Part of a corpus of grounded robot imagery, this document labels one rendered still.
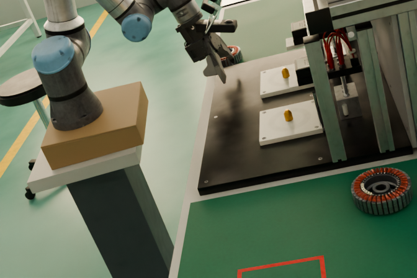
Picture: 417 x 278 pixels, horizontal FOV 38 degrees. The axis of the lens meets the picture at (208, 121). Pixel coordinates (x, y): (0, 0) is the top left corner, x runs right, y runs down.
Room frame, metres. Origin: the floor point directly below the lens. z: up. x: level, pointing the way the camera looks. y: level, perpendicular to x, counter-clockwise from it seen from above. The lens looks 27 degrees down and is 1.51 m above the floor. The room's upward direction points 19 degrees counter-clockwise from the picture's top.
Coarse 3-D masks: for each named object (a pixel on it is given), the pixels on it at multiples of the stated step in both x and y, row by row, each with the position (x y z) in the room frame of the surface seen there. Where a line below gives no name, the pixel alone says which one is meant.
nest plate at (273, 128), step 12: (276, 108) 1.37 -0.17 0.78; (288, 108) 1.35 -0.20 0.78; (300, 108) 1.33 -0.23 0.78; (312, 108) 1.31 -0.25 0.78; (264, 120) 1.33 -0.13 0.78; (276, 120) 1.31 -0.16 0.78; (300, 120) 1.27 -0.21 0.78; (312, 120) 1.25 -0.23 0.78; (264, 132) 1.27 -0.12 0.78; (276, 132) 1.26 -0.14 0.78; (288, 132) 1.24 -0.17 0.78; (300, 132) 1.22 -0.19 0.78; (312, 132) 1.21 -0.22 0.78; (264, 144) 1.24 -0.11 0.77
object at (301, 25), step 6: (294, 24) 1.53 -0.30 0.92; (300, 24) 1.52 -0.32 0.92; (294, 30) 1.49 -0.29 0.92; (300, 30) 1.48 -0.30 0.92; (306, 30) 1.48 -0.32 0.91; (342, 30) 1.46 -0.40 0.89; (294, 36) 1.49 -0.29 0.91; (300, 36) 1.48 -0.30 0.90; (306, 36) 1.48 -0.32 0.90; (330, 36) 1.46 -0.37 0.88; (288, 42) 1.52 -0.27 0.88; (294, 42) 1.49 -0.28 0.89; (300, 42) 1.48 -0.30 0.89; (288, 48) 1.50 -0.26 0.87
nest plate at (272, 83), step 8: (264, 72) 1.61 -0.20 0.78; (272, 72) 1.59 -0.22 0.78; (280, 72) 1.57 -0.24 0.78; (264, 80) 1.55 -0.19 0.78; (272, 80) 1.54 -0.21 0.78; (280, 80) 1.52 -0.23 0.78; (288, 80) 1.50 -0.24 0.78; (264, 88) 1.51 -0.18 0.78; (272, 88) 1.49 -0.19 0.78; (280, 88) 1.47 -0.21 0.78; (288, 88) 1.46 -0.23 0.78; (304, 88) 1.45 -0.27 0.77; (264, 96) 1.47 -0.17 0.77
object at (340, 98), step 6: (348, 84) 1.29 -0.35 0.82; (354, 84) 1.28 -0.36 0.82; (336, 90) 1.28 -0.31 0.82; (342, 90) 1.27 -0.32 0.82; (348, 90) 1.26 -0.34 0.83; (354, 90) 1.25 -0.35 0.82; (336, 96) 1.25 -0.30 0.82; (342, 96) 1.24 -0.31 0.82; (348, 96) 1.23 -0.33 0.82; (354, 96) 1.22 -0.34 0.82; (342, 102) 1.23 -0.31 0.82; (348, 102) 1.22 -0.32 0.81; (354, 102) 1.22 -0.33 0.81; (342, 108) 1.23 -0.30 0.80; (348, 108) 1.23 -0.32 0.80; (354, 108) 1.22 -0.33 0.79; (360, 108) 1.22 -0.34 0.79; (342, 114) 1.23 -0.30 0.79; (348, 114) 1.23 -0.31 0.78; (354, 114) 1.22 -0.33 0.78; (360, 114) 1.22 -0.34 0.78
